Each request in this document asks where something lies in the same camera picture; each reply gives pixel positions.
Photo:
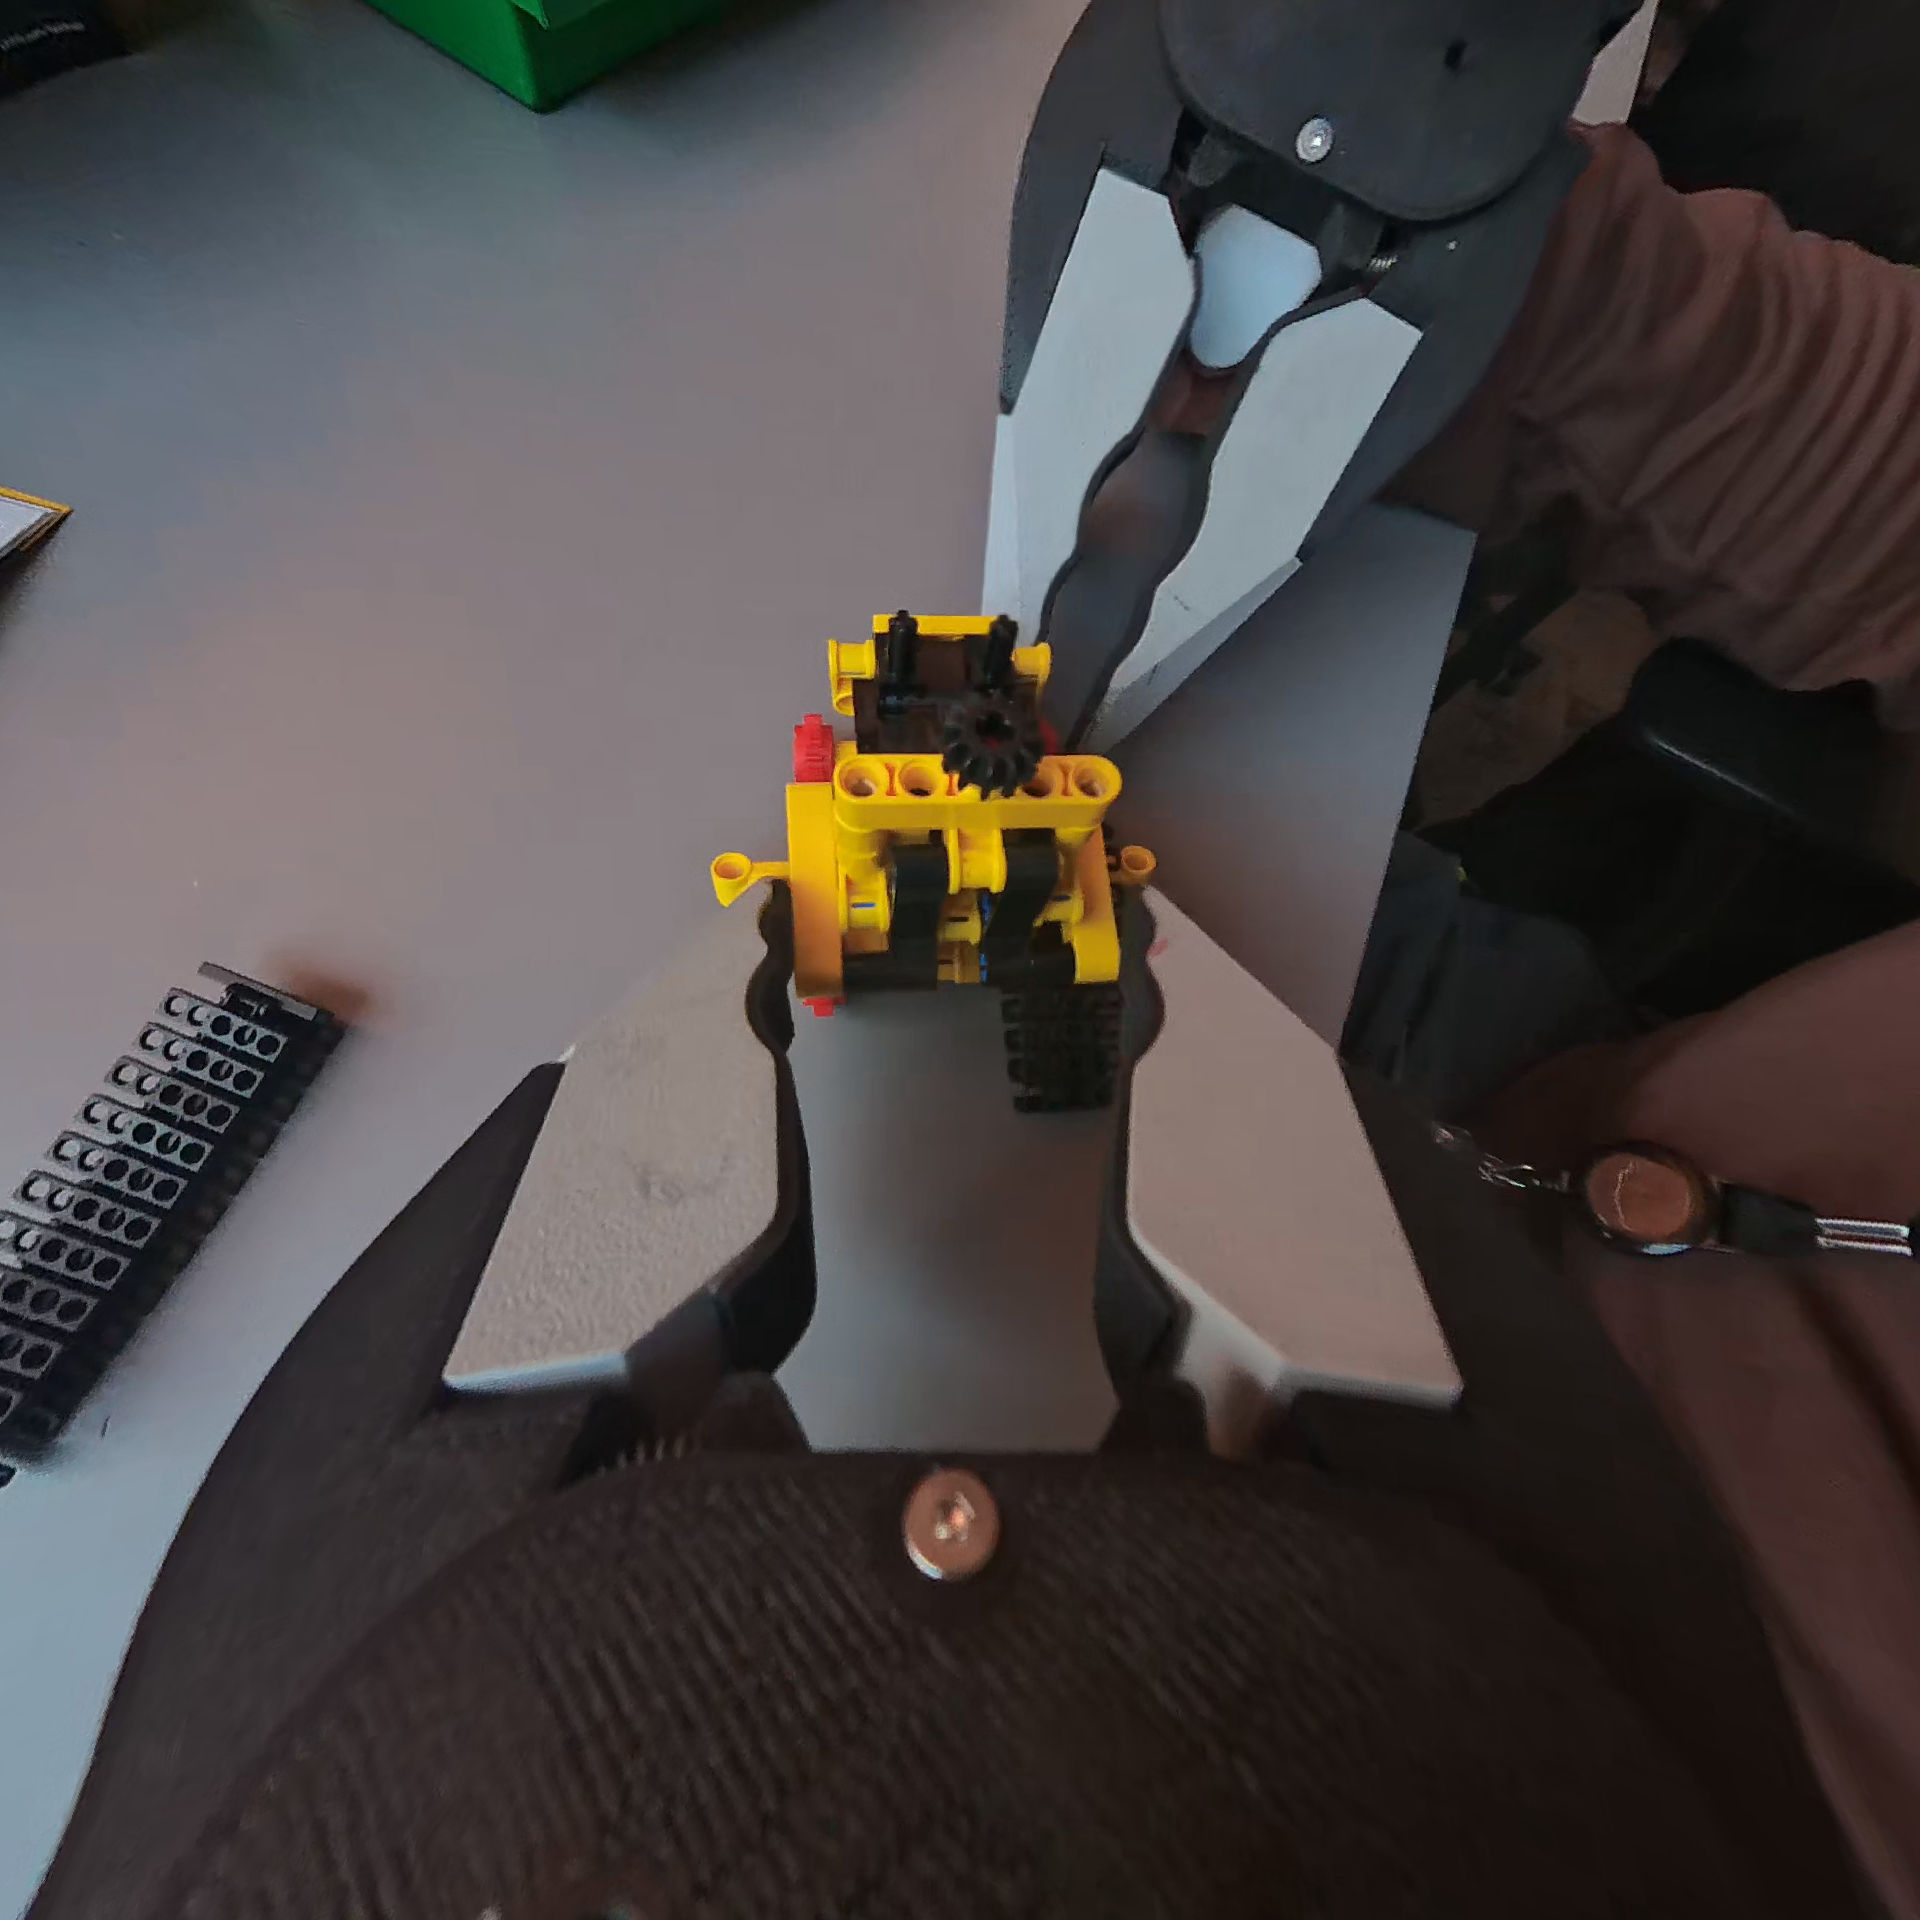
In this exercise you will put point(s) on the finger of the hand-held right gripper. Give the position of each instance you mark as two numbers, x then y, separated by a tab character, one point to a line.
1081	344
1305	435

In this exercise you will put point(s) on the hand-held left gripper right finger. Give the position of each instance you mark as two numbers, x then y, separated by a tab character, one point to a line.
1275	1200

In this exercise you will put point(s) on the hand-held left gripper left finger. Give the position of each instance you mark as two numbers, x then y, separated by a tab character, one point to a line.
631	1184

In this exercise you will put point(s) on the long black lego track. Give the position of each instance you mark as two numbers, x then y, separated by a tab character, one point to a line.
1065	1050

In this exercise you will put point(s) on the yellow lego vehicle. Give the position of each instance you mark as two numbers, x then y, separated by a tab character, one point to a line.
901	855

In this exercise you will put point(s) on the person's right forearm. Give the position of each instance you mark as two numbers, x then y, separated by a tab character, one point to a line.
1695	420

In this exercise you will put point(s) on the folded black lego track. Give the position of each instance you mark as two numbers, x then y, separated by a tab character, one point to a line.
134	1200

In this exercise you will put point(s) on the lego instruction booklet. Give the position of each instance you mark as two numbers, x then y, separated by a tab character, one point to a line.
26	523

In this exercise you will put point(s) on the person's right hand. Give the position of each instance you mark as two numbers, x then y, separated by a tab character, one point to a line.
1212	398

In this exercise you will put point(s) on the dark cloth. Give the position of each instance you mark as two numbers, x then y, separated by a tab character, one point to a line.
1441	974

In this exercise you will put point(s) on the black office chair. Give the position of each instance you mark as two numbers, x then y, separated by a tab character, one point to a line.
1725	810

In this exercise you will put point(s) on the person's brown clothed torso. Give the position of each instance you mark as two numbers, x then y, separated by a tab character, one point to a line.
1771	1501

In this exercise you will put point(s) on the green plastic bin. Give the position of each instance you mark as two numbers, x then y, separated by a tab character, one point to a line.
585	39

